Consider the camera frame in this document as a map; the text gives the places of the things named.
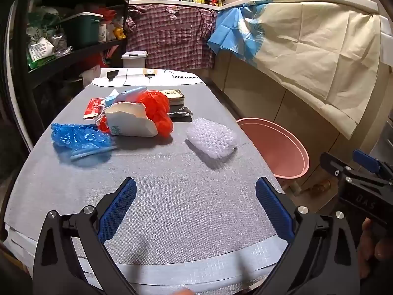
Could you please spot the pink plastic basin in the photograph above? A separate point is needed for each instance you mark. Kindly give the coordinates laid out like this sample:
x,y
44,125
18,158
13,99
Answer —
x,y
276,147

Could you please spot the cream blue floral sheet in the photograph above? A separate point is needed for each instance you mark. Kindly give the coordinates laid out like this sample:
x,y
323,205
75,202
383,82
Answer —
x,y
307,43

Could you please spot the green storage box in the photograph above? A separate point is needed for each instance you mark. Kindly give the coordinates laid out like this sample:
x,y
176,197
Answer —
x,y
81,32

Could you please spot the gold paper box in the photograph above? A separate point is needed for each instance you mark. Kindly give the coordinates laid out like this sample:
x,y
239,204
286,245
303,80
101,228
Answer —
x,y
172,96

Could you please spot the red packet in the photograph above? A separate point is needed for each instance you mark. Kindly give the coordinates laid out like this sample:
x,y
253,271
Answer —
x,y
92,107

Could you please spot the red box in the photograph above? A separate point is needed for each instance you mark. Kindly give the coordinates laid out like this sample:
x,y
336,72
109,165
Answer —
x,y
95,60

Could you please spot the black shelf rack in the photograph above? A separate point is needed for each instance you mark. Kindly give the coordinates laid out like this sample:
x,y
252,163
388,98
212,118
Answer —
x,y
86,50

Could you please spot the green white packet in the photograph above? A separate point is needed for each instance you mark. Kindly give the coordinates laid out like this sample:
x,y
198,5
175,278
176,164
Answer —
x,y
38,52

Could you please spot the red mesh bag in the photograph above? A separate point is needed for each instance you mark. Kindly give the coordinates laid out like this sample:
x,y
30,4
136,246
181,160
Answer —
x,y
156,107

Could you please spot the red plastic bag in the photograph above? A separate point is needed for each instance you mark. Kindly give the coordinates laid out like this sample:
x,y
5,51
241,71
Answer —
x,y
107,13

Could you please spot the black foil packet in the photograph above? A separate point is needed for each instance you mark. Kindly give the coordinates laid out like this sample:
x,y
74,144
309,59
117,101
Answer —
x,y
181,112

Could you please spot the grey table cover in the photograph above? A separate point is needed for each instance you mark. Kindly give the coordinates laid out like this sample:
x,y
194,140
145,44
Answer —
x,y
184,190

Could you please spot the brown bottle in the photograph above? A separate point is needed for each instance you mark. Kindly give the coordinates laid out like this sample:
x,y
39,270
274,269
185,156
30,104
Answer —
x,y
321,187

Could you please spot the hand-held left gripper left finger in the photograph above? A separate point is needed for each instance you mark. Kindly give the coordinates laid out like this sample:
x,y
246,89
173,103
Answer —
x,y
118,209

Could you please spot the yellow toy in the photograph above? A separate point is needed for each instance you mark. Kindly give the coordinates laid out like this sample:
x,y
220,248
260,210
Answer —
x,y
119,33

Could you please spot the person's right hand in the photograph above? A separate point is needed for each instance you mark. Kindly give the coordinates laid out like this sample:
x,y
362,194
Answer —
x,y
370,249

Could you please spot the clear bubble wrap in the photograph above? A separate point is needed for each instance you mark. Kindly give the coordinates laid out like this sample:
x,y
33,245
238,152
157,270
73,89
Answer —
x,y
211,136

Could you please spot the red plaid shirt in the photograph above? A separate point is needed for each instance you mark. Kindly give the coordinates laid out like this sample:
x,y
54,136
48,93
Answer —
x,y
172,37

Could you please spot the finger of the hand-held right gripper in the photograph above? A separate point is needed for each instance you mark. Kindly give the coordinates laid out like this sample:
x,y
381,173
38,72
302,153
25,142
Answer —
x,y
331,163
367,160

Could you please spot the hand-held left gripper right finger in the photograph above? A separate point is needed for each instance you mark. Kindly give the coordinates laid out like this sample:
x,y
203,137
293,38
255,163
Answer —
x,y
273,212

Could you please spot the light blue plastic bag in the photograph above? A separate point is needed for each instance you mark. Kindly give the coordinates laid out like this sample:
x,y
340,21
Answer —
x,y
129,94

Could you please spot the white lidded bin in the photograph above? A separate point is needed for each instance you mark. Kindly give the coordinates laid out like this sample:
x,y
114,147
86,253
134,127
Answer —
x,y
135,60

